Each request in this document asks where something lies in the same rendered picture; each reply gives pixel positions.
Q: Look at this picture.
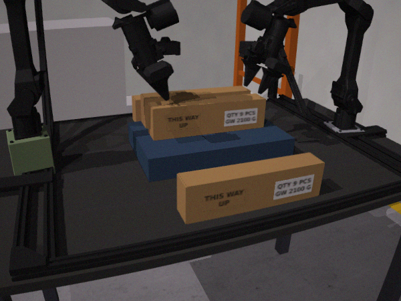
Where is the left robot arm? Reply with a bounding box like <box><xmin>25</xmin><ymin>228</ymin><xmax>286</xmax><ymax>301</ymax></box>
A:
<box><xmin>239</xmin><ymin>0</ymin><xmax>374</xmax><ymax>130</ymax></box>

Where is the brown cardboard carton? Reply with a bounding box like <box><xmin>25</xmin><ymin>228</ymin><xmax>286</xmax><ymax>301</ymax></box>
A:
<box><xmin>140</xmin><ymin>86</ymin><xmax>251</xmax><ymax>128</ymax></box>
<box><xmin>148</xmin><ymin>94</ymin><xmax>266</xmax><ymax>140</ymax></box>
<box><xmin>177</xmin><ymin>153</ymin><xmax>325</xmax><ymax>224</ymax></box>
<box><xmin>132</xmin><ymin>95</ymin><xmax>141</xmax><ymax>122</ymax></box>

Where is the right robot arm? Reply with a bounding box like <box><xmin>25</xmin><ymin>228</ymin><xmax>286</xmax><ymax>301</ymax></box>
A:
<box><xmin>3</xmin><ymin>0</ymin><xmax>180</xmax><ymax>140</ymax></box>

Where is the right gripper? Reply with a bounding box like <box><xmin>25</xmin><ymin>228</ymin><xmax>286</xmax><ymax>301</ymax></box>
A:
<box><xmin>128</xmin><ymin>35</ymin><xmax>174</xmax><ymax>101</ymax></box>

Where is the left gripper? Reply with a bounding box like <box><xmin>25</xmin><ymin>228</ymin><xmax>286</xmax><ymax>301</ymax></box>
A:
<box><xmin>239</xmin><ymin>33</ymin><xmax>291</xmax><ymax>94</ymax></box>

